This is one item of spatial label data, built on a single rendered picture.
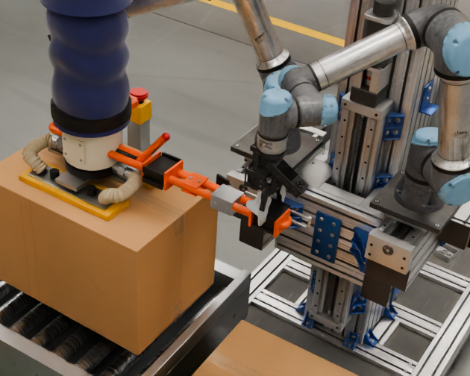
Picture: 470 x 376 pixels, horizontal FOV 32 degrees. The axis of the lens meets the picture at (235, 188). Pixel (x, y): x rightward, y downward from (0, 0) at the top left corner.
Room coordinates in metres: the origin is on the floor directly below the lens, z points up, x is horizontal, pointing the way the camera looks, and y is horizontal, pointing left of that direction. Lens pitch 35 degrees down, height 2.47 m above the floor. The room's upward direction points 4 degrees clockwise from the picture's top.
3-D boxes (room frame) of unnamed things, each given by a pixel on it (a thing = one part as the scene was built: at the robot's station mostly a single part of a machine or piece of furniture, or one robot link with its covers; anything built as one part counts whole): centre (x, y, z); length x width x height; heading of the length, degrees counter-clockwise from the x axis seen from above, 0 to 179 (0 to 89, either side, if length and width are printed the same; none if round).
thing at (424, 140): (2.04, -0.56, 1.20); 0.13 x 0.12 x 0.14; 18
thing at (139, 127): (2.57, 0.36, 0.50); 0.07 x 0.07 x 1.00; 61
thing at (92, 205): (1.96, 0.47, 1.05); 0.34 x 0.10 x 0.05; 60
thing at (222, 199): (1.81, 0.02, 1.15); 0.07 x 0.07 x 0.04; 60
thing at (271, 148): (1.75, -0.08, 1.38); 0.08 x 0.08 x 0.05
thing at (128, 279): (2.03, 0.41, 0.83); 0.60 x 0.40 x 0.40; 60
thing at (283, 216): (1.73, -0.10, 1.16); 0.08 x 0.07 x 0.05; 60
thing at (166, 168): (1.91, 0.21, 1.16); 0.10 x 0.08 x 0.06; 150
